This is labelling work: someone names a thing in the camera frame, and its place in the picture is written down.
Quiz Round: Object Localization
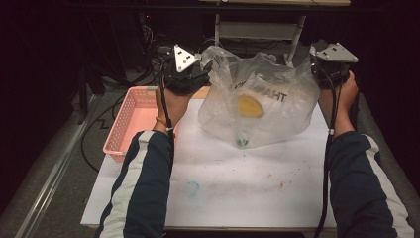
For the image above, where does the aluminium rail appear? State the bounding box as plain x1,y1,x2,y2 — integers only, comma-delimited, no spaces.
14,93,103,238

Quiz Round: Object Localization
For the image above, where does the black floor cable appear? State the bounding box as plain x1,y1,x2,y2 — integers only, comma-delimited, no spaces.
80,92,133,173

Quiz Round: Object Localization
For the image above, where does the clear plastic bag yellow face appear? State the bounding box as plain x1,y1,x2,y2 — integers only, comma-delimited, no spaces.
197,45,321,150

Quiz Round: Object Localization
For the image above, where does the bundle of black cables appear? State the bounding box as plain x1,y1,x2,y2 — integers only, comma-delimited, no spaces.
137,13,174,83

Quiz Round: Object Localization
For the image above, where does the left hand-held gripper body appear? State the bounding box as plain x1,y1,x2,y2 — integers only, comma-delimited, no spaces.
162,44,213,96

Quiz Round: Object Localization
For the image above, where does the left hand-held gripper black cable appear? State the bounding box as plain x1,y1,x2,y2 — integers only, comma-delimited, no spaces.
157,60,176,177

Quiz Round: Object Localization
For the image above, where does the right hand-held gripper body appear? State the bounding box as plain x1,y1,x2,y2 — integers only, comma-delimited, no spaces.
309,41,360,89

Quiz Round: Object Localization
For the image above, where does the person's right hand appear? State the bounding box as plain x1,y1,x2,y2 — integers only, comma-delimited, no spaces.
317,70,360,123

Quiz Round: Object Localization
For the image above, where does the right hand-held gripper black cable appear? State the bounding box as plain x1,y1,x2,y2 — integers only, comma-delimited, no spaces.
311,63,345,238

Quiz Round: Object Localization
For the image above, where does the hand-held gripper black cable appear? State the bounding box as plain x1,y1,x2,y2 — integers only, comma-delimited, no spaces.
311,63,345,238
157,60,176,177

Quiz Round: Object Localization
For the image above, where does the person's left hand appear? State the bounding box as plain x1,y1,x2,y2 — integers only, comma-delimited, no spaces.
154,84,196,133

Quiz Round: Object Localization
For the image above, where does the white table sheet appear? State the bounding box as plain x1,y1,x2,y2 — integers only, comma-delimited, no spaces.
80,98,338,230

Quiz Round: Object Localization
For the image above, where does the grey metal stand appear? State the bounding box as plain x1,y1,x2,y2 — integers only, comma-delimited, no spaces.
214,13,306,65

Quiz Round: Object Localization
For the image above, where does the pink perforated plastic basket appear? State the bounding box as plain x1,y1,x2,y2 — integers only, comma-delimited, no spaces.
102,85,212,164

